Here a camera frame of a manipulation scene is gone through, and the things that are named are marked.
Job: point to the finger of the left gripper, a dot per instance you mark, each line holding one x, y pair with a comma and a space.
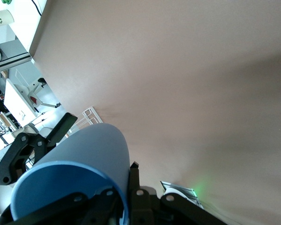
61, 126

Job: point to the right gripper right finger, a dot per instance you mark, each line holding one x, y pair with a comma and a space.
140, 208

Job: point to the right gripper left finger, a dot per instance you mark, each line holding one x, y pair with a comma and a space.
61, 212

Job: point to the blue plastic cup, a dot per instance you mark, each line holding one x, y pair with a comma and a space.
91, 145

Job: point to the white wheeled stand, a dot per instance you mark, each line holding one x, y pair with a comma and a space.
35, 89

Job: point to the white board panel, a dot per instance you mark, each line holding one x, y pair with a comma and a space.
18, 98

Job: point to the white cylinder with green print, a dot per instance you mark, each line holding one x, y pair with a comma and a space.
2, 18

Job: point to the brown table cloth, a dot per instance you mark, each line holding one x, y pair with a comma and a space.
178, 70

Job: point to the aluminium rail profile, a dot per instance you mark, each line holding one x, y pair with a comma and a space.
11, 62

